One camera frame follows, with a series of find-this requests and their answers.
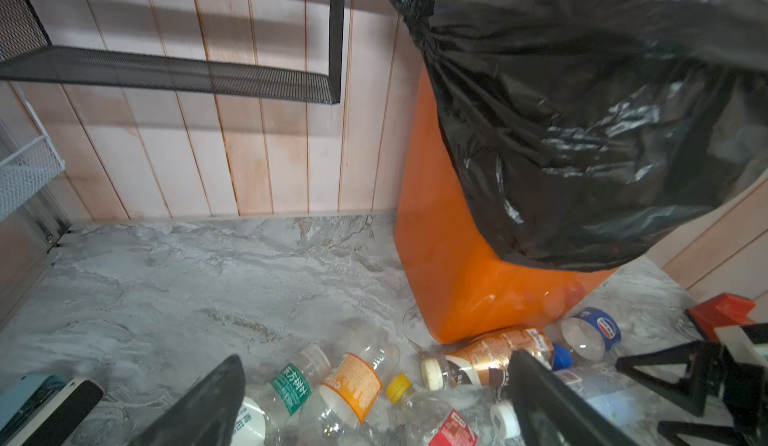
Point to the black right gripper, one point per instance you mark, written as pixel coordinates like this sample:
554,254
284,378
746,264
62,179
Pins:
709,370

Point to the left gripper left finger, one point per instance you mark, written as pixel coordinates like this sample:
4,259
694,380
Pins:
205,415

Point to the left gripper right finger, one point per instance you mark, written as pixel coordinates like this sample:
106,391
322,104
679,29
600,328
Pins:
551,413

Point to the orange trash bin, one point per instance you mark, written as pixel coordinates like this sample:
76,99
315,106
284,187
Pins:
462,288

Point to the small brown tea bottle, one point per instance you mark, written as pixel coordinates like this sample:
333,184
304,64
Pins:
484,361

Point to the green label clear bottle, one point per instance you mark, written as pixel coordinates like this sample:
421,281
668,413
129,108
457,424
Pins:
280,398

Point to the pepsi clear bottle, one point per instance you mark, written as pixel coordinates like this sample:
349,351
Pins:
587,337

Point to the red tape dispenser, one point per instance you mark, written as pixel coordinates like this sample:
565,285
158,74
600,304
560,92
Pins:
722,310

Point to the red white small bottle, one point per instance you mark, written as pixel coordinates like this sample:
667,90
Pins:
427,420

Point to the orange cap clear bottle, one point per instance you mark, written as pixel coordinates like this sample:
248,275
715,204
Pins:
340,405

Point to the white stapler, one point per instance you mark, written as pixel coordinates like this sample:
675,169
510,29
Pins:
42,409

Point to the black trash bag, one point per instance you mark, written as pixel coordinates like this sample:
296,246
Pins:
583,132

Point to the white wire mesh shelf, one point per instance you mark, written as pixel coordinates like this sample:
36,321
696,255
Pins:
34,162

